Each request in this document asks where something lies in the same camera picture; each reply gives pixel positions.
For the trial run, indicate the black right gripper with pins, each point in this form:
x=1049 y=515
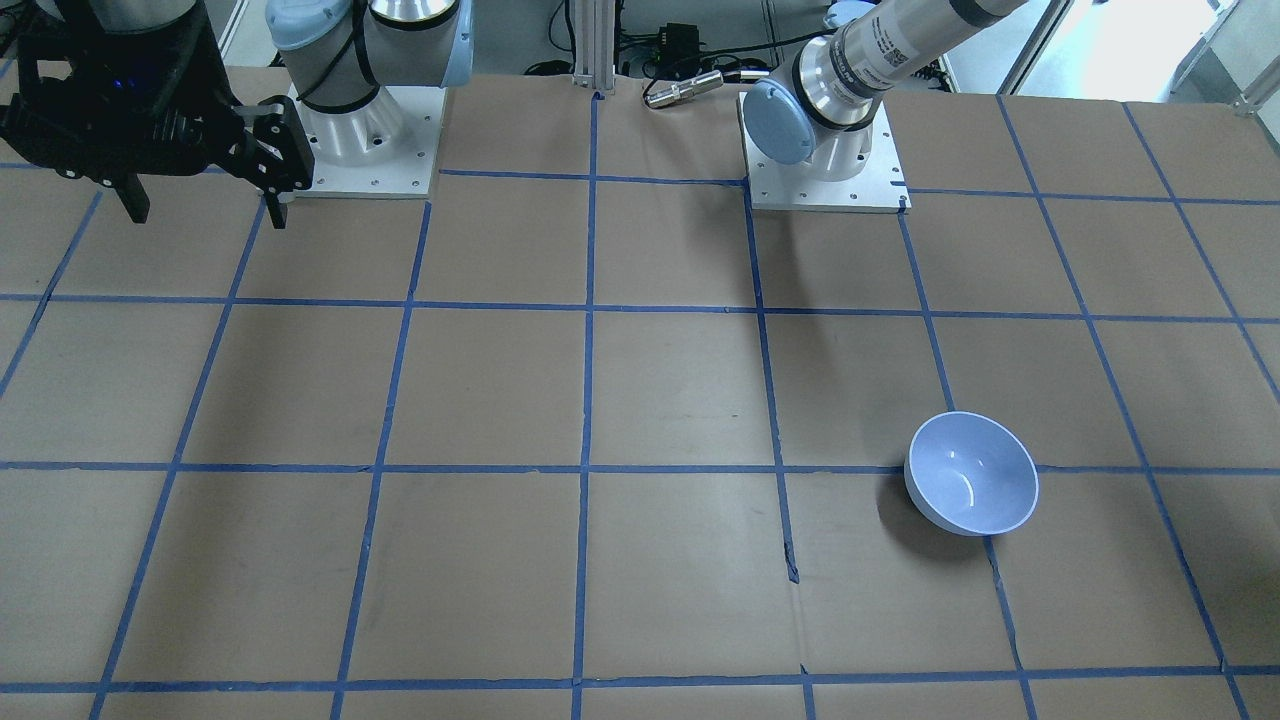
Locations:
x=268 y=150

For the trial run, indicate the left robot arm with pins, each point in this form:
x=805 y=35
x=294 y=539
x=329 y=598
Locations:
x=819 y=111

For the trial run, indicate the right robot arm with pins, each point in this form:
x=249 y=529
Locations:
x=340 y=54

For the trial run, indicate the blue bowl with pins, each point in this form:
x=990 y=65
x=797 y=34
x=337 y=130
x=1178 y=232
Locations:
x=970 y=475

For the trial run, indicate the silver metal cylinder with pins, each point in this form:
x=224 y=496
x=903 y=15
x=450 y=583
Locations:
x=683 y=91

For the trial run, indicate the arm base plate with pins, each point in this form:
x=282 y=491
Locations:
x=386 y=150
x=858 y=174

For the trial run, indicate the aluminium frame post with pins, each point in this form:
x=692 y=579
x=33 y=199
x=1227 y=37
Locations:
x=594 y=25

